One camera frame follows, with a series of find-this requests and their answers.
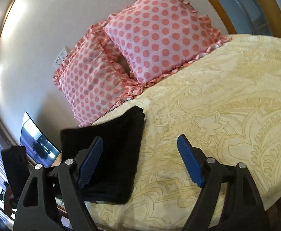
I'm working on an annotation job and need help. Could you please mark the black pants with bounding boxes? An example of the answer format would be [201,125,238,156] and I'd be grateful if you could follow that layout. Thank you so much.
[61,106,145,204]

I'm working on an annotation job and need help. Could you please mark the black flat screen television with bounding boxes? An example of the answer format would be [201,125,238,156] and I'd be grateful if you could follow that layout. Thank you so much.
[20,111,60,167]

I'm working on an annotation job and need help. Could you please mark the cream patterned bed blanket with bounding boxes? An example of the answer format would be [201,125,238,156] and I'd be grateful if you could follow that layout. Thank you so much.
[87,34,281,230]

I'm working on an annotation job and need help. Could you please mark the left pink polka-dot pillow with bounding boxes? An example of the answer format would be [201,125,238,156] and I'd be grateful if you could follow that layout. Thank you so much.
[53,21,143,127]

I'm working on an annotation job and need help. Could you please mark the pink polka-dot pillow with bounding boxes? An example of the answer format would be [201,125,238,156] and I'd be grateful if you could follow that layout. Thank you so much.
[53,21,143,127]
[104,0,230,84]

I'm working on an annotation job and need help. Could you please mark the right pink polka-dot pillow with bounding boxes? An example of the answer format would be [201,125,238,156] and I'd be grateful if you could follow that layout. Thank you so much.
[104,0,230,84]

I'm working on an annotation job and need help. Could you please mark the wooden framed glass door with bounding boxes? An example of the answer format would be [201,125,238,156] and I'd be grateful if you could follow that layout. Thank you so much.
[208,0,281,38]

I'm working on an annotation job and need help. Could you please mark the white wall socket panel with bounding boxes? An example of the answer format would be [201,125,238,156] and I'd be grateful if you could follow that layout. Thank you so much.
[53,46,69,67]

